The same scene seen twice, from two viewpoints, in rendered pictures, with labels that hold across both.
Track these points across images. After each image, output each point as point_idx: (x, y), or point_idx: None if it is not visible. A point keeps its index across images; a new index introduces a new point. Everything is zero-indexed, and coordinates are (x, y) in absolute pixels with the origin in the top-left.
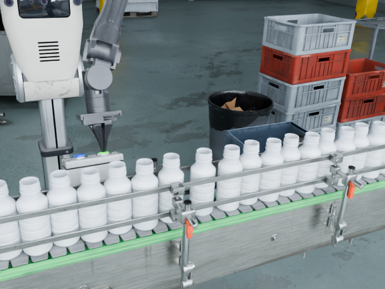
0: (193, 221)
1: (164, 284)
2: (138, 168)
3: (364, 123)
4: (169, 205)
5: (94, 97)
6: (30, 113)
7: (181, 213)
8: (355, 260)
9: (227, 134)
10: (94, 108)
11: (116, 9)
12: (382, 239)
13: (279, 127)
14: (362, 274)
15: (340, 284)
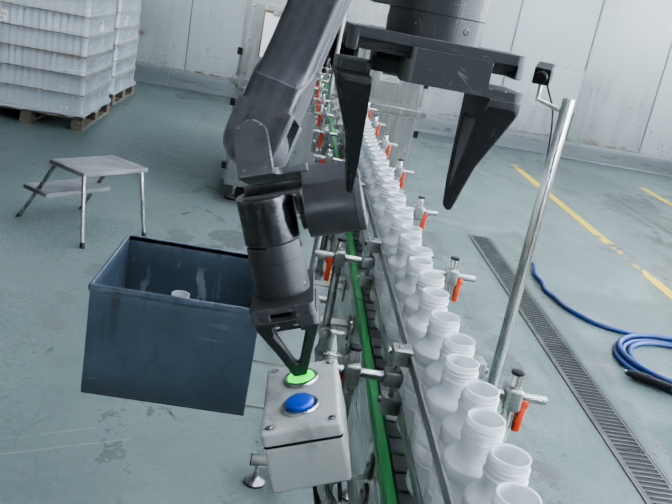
0: (537, 395)
1: None
2: (469, 353)
3: (393, 199)
4: None
5: (301, 255)
6: None
7: (522, 393)
8: (132, 449)
9: (101, 290)
10: (304, 280)
11: (329, 47)
12: (128, 401)
13: (123, 251)
14: (161, 462)
15: (156, 495)
